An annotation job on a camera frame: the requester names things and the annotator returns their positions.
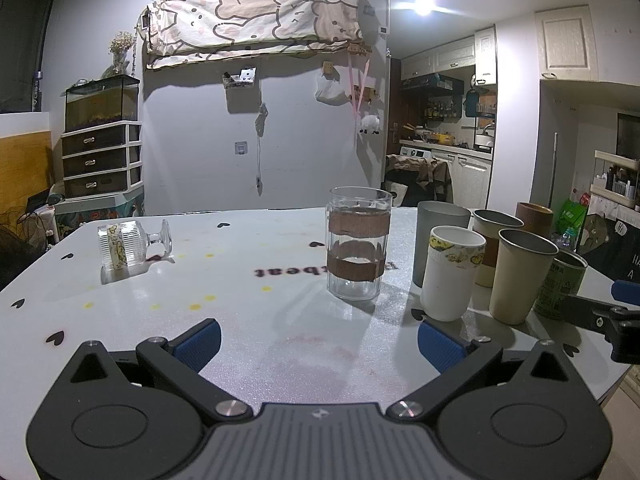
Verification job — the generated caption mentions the green printed can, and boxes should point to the green printed can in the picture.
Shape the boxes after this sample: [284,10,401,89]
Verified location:
[532,250,589,320]

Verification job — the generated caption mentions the white hanging bag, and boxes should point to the white hanging bag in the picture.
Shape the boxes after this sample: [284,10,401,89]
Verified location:
[315,76,346,106]

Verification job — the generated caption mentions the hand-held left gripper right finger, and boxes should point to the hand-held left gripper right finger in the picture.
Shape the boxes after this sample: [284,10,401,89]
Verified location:
[386,320,596,423]

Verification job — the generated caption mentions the grey cup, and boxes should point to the grey cup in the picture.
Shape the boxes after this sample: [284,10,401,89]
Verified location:
[412,201,472,289]

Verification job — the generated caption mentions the pink ribbons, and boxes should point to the pink ribbons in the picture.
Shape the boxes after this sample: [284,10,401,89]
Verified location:
[347,57,371,134]

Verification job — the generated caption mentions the clear stemmed glass cup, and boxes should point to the clear stemmed glass cup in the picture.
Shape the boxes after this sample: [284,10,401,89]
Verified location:
[97,219,173,281]

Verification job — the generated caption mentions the white storage rack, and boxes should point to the white storage rack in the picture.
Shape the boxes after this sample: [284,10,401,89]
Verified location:
[590,149,640,211]

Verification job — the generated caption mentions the glass fish tank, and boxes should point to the glass fish tank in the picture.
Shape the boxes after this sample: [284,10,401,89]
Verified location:
[65,74,141,134]

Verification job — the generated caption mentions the white kitchen wall cabinets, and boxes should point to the white kitchen wall cabinets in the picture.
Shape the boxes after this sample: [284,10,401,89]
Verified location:
[400,25,499,86]

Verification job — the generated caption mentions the white mop pole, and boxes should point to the white mop pole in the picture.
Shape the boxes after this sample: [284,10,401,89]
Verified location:
[547,132,559,209]

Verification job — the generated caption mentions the dark printed panel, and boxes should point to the dark printed panel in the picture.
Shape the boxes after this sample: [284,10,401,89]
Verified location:
[576,212,640,282]

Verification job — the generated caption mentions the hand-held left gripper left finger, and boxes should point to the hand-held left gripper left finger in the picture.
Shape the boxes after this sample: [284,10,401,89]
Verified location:
[65,318,253,423]

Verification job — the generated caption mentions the printed blanket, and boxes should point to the printed blanket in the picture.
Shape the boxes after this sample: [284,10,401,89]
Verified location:
[135,0,364,70]

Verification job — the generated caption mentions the plain beige cup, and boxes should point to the plain beige cup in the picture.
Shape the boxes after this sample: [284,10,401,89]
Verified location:
[489,228,560,325]

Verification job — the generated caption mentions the white cabinet door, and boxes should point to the white cabinet door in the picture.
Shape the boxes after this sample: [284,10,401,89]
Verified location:
[534,5,600,83]

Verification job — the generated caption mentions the beige cup brown sleeve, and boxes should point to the beige cup brown sleeve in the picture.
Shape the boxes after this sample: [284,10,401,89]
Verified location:
[472,209,525,289]

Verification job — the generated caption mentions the clear glass brown bands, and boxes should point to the clear glass brown bands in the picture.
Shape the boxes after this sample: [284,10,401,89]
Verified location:
[326,186,394,302]

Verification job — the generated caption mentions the dried flowers in vase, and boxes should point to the dried flowers in vase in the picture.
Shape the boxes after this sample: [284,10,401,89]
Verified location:
[108,31,135,75]

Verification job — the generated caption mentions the chair with brown cloth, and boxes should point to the chair with brown cloth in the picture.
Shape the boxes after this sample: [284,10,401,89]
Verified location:
[383,154,454,207]

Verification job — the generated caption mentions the floral printed cabinet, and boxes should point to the floral printed cabinet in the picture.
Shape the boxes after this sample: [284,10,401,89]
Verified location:
[54,187,146,244]

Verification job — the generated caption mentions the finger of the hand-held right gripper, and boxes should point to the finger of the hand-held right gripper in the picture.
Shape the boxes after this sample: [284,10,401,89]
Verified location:
[612,280,640,302]
[560,296,640,363]

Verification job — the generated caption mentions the dark plastic drawer unit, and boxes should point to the dark plastic drawer unit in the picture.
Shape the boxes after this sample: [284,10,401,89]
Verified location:
[61,122,145,199]

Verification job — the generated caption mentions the green plastic bag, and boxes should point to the green plastic bag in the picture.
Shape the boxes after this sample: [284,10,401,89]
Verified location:
[557,198,590,236]

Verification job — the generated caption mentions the white cup yellow print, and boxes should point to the white cup yellow print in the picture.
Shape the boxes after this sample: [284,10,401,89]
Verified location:
[420,226,487,322]

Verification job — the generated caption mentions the hanging white cord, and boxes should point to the hanging white cord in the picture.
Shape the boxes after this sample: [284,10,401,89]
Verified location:
[254,102,269,197]

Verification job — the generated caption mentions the wooden board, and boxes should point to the wooden board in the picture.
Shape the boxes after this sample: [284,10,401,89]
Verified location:
[0,130,55,222]

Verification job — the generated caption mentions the white washing machine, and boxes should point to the white washing machine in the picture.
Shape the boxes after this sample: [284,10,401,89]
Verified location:
[400,143,442,161]

